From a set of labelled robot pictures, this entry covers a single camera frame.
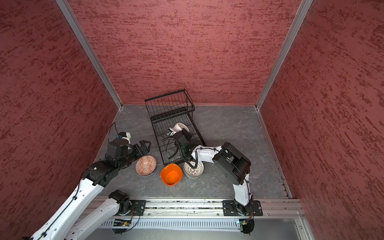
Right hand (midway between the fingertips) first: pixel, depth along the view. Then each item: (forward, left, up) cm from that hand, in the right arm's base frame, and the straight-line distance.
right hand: (182, 133), depth 92 cm
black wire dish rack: (+27, +15, -8) cm, 32 cm away
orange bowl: (-22, +7, -9) cm, 25 cm away
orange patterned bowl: (-18, +21, -6) cm, 28 cm away
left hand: (-16, +18, +9) cm, 25 cm away
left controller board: (-45, +30, -12) cm, 55 cm away
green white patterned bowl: (-23, -7, -5) cm, 25 cm away
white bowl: (+2, +1, +5) cm, 5 cm away
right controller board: (-48, -33, -11) cm, 59 cm away
